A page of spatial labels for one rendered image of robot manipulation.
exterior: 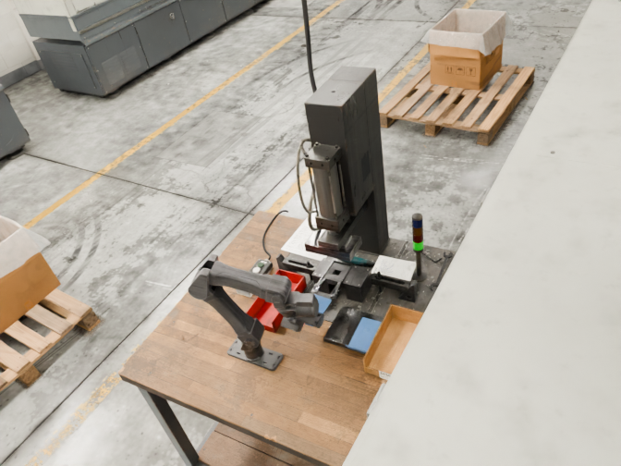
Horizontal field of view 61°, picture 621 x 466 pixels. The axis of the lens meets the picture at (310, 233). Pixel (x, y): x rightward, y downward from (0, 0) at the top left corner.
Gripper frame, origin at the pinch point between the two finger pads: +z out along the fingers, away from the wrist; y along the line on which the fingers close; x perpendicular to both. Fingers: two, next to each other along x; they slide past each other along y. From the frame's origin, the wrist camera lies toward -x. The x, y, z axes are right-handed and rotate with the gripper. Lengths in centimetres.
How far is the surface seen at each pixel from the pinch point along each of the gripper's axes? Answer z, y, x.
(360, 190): -9.6, 47.6, -5.7
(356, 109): -35, 63, -4
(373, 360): 8.6, -3.1, -25.3
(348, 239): -1.1, 32.1, -5.1
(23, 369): 80, -66, 180
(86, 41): 174, 235, 425
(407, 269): 21.7, 34.6, -22.7
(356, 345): 8.2, -0.5, -18.1
